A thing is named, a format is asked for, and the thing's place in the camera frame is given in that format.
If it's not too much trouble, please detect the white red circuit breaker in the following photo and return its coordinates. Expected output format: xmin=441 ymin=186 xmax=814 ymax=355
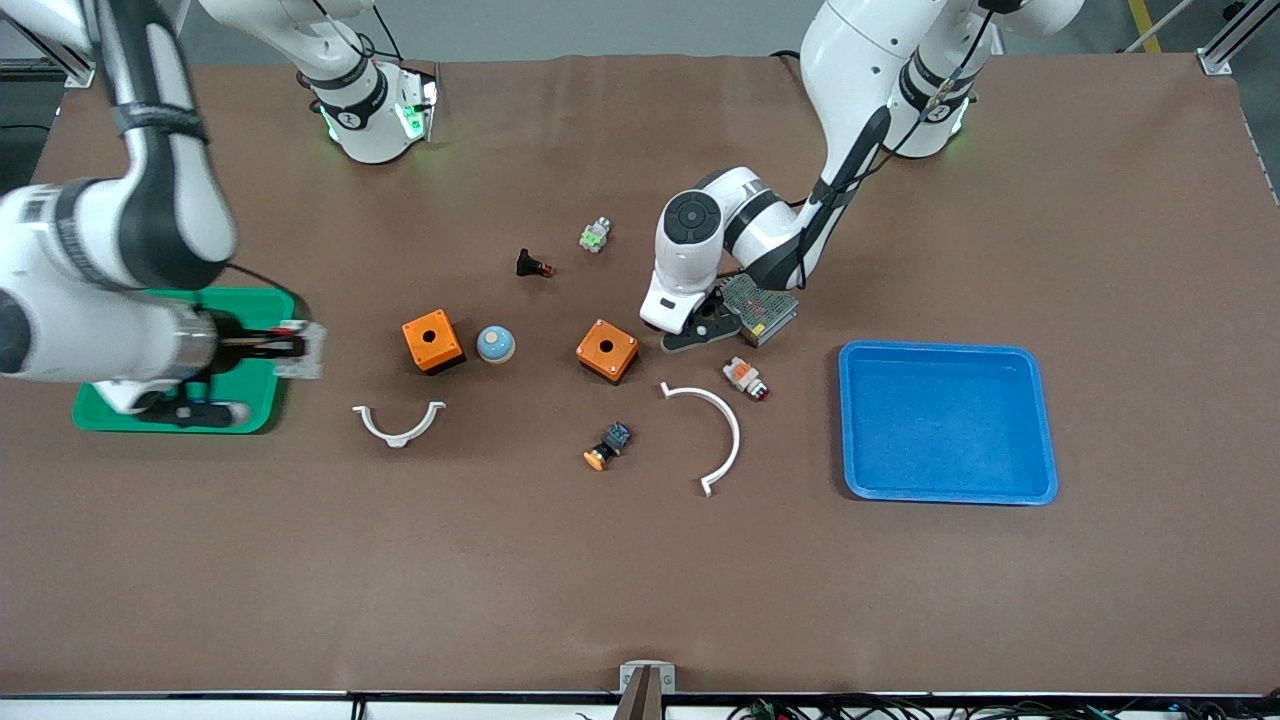
xmin=272 ymin=320 xmax=327 ymax=381

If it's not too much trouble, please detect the green plastic tray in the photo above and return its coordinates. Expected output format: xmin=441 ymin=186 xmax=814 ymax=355
xmin=72 ymin=288 xmax=297 ymax=435

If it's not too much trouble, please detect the metal mesh power supply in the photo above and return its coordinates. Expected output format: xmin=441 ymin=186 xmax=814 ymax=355
xmin=720 ymin=272 xmax=801 ymax=348

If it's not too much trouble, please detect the orange capped push button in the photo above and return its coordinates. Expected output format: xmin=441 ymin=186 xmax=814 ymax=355
xmin=583 ymin=422 xmax=633 ymax=472

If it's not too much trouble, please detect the blue plastic tray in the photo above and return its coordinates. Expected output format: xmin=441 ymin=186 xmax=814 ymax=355
xmin=838 ymin=340 xmax=1059 ymax=506

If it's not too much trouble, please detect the brown table cover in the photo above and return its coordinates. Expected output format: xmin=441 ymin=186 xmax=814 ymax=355
xmin=0 ymin=52 xmax=1280 ymax=696

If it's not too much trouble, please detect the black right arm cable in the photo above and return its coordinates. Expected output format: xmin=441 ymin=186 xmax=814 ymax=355
xmin=225 ymin=262 xmax=301 ymax=311

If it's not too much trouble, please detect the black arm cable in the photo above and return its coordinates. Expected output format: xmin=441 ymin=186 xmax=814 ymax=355
xmin=795 ymin=0 xmax=1001 ymax=291
xmin=225 ymin=262 xmax=301 ymax=311

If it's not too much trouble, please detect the orange white red switch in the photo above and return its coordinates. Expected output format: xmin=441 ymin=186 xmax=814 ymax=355
xmin=722 ymin=356 xmax=771 ymax=403

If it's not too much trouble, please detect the orange button enclosure box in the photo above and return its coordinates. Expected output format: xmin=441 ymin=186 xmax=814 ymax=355
xmin=576 ymin=319 xmax=641 ymax=385
xmin=402 ymin=309 xmax=466 ymax=376

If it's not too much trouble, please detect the large white curved bracket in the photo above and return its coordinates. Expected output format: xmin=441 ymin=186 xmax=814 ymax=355
xmin=660 ymin=382 xmax=742 ymax=498

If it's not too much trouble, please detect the small white curved bracket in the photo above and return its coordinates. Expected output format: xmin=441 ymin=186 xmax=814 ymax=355
xmin=352 ymin=401 xmax=448 ymax=449

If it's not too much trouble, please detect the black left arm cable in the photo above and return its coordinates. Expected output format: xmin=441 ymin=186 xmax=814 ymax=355
xmin=795 ymin=0 xmax=1001 ymax=291

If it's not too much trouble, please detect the aluminium frame profile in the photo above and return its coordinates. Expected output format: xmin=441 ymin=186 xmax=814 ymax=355
xmin=0 ymin=0 xmax=101 ymax=89
xmin=1197 ymin=0 xmax=1280 ymax=77

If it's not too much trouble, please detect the thin black right base cable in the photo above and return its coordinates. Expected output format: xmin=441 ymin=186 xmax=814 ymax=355
xmin=345 ymin=5 xmax=404 ymax=63

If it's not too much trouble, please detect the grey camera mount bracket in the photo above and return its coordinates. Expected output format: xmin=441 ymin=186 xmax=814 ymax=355
xmin=612 ymin=660 xmax=677 ymax=720

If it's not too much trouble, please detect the black cable bundle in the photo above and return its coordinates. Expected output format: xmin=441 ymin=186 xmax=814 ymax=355
xmin=725 ymin=693 xmax=1280 ymax=720

